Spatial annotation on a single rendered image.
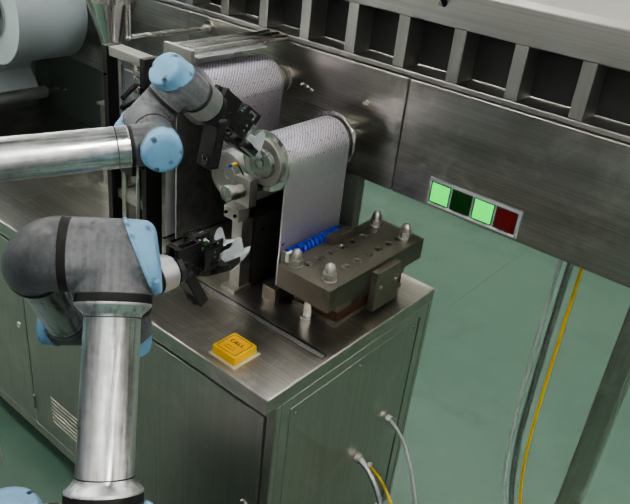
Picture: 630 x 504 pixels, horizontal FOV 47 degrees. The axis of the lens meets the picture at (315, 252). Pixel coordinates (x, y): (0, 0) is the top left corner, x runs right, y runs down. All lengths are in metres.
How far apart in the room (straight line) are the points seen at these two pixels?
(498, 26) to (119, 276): 1.00
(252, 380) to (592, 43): 0.98
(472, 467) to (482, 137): 1.43
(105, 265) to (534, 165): 0.99
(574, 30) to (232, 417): 1.11
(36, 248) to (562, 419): 2.43
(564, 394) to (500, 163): 1.72
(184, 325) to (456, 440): 1.46
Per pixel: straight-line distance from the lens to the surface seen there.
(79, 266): 1.10
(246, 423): 1.65
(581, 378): 3.40
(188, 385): 1.76
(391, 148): 1.86
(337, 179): 1.84
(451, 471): 2.75
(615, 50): 1.59
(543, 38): 1.64
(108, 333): 1.10
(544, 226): 1.71
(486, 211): 1.76
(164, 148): 1.28
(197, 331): 1.69
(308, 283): 1.66
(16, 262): 1.14
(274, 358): 1.62
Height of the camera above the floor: 1.89
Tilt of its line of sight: 29 degrees down
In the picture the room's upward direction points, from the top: 7 degrees clockwise
